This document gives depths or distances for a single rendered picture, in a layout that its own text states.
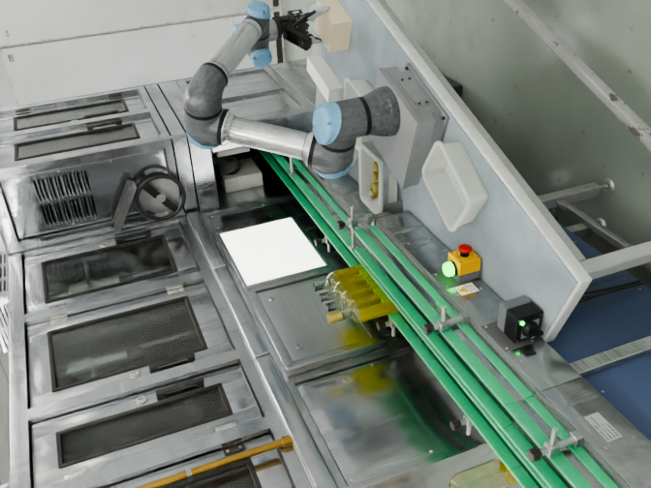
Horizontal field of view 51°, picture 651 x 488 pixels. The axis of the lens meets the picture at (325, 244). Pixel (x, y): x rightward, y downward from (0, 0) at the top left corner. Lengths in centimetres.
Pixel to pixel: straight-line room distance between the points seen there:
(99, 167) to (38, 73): 277
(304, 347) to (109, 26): 382
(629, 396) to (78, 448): 147
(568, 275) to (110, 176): 192
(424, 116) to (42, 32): 398
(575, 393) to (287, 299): 110
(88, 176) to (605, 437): 215
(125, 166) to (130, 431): 122
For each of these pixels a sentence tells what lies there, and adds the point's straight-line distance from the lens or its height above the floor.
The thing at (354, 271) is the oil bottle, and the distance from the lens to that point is 228.
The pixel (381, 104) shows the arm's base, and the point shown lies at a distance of 204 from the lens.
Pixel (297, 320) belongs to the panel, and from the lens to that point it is 233.
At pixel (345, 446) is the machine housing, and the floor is 126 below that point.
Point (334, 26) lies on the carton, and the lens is 254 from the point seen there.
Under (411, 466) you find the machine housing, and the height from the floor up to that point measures 113.
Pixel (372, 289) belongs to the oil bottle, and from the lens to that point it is 220.
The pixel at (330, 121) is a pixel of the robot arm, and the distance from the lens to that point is 199.
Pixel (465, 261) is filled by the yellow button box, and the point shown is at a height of 81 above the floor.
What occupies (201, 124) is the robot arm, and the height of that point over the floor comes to 139.
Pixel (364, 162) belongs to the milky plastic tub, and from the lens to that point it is 246.
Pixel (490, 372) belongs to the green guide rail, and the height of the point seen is 93.
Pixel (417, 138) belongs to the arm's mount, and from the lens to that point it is 201.
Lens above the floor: 173
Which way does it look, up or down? 17 degrees down
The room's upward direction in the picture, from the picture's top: 104 degrees counter-clockwise
